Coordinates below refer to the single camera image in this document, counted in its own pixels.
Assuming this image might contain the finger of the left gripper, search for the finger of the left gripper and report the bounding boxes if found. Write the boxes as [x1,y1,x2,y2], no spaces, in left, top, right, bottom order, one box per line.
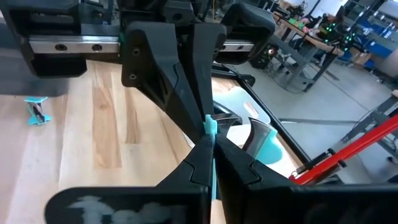
[189,23,228,116]
[121,21,206,144]

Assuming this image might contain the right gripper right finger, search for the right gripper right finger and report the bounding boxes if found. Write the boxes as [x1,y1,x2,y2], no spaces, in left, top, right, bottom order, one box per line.
[216,135,398,224]

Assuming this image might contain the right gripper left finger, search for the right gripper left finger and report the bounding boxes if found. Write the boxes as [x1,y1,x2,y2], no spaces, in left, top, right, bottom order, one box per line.
[45,135,215,224]

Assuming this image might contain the small grey metal piece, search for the small grey metal piece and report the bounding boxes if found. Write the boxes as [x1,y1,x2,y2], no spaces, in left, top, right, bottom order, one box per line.
[203,113,285,200]

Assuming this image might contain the teal staple remover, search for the teal staple remover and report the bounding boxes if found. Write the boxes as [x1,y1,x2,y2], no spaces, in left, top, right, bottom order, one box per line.
[24,95,52,126]

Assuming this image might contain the white shallow plastic tray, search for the white shallow plastic tray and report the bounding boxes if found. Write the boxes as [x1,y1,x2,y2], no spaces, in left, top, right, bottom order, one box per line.
[213,85,299,178]

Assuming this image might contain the black computer tower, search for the black computer tower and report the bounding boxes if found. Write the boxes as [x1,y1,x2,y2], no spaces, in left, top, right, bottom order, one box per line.
[248,43,278,70]

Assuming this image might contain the wooden workbench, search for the wooden workbench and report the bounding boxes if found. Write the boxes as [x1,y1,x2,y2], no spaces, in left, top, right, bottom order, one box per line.
[270,12,345,93]

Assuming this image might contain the red desk lamp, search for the red desk lamp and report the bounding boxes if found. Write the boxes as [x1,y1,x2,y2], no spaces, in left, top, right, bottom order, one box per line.
[289,113,398,186]

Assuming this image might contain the black metal table legs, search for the black metal table legs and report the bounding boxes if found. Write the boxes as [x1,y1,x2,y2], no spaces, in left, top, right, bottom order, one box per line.
[340,95,398,158]

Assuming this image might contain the black aluminium table frame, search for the black aluminium table frame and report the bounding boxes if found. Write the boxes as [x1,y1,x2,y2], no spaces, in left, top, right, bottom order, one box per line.
[211,63,312,166]

